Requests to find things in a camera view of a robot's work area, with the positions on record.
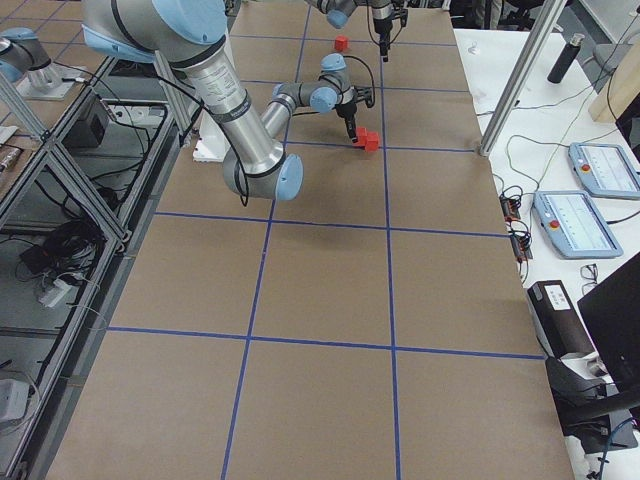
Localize red block moved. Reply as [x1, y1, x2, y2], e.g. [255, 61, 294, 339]
[364, 131, 380, 152]
[353, 127, 368, 147]

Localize black water bottle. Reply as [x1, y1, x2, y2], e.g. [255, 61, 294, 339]
[547, 33, 585, 84]

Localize teach pendant nearer blue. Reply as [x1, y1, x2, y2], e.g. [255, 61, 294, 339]
[533, 190, 624, 259]

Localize teach pendant farther blue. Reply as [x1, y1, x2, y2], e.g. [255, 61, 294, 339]
[568, 143, 639, 200]

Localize eyeglasses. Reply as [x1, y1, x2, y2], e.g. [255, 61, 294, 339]
[580, 263, 599, 295]

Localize black box with label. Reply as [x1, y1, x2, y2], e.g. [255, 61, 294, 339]
[526, 280, 595, 360]

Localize black monitor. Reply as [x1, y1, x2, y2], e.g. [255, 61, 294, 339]
[578, 254, 639, 390]

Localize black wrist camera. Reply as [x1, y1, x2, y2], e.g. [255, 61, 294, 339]
[354, 86, 376, 108]

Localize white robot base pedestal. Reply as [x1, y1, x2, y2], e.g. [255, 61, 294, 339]
[192, 0, 241, 165]

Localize aluminium frame post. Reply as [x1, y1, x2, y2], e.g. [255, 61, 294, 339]
[478, 0, 566, 157]

